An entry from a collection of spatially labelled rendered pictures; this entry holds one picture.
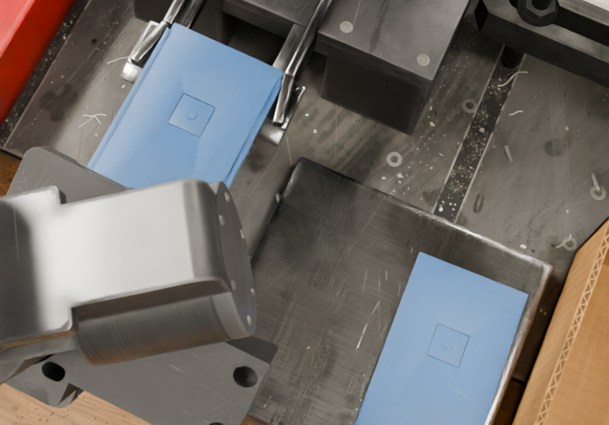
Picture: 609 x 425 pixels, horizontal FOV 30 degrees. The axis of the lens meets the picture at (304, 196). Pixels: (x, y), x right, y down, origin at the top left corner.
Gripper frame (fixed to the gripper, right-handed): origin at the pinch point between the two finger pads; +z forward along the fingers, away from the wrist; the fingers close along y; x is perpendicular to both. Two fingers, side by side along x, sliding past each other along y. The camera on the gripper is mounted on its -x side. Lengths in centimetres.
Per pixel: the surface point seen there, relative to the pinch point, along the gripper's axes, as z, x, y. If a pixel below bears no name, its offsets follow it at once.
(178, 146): 4.5, -0.4, 6.4
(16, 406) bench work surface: 6.3, 2.1, -11.7
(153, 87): 5.7, 2.4, 8.7
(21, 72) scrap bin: 12.4, 12.0, 5.6
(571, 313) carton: 7.2, -24.4, 7.3
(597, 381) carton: 11.5, -28.5, 4.0
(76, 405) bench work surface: 6.9, -1.0, -10.2
